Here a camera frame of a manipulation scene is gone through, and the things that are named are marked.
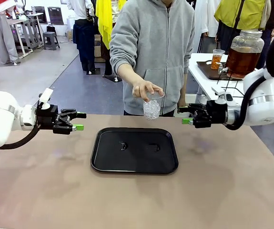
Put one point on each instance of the person's right forearm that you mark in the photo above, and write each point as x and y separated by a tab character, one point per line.
128	74

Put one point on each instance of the mannequin with dark brown skirt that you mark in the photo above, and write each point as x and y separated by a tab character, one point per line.
107	62

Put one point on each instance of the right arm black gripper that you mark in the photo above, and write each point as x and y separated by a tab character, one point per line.
216	112

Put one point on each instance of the mannequin with navy trousers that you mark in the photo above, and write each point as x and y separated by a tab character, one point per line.
84	35

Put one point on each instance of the person in grey hoodie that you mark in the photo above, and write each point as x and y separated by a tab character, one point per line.
151	47

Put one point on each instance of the bystander in grey trousers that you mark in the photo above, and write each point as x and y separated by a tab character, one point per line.
3	35

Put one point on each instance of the cardboard box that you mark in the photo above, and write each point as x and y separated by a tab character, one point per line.
97	47

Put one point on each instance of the brown serving tray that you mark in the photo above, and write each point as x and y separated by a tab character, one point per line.
206	70

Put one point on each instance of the dark grey plastic stool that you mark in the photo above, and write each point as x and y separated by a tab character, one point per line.
51	35

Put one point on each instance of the black monitor screen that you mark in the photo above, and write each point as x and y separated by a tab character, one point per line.
55	15
40	14

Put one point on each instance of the glass dispenser jar brown tea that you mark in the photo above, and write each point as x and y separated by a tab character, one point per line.
244	59

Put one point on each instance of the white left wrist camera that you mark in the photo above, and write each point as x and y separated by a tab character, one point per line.
46	95

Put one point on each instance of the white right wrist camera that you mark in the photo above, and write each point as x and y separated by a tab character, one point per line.
225	97

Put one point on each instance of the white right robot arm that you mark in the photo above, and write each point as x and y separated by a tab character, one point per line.
263	95

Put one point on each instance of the grey metal workbench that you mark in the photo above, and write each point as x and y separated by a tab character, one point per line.
27	21

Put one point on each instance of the person's right hand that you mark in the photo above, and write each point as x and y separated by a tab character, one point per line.
144	89

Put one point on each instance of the bright yellow hanging cloth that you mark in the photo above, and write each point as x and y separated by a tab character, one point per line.
103	23

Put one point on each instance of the black plastic serving tray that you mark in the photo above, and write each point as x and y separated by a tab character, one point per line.
132	159

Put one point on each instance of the person's left hand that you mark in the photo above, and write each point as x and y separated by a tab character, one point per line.
182	103

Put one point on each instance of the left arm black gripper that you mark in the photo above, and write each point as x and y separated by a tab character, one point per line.
47	118

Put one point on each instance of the clear plastic cup with ice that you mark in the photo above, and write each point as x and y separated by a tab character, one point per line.
216	62
152	111

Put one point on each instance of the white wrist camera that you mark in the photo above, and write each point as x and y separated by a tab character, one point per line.
46	95
225	97

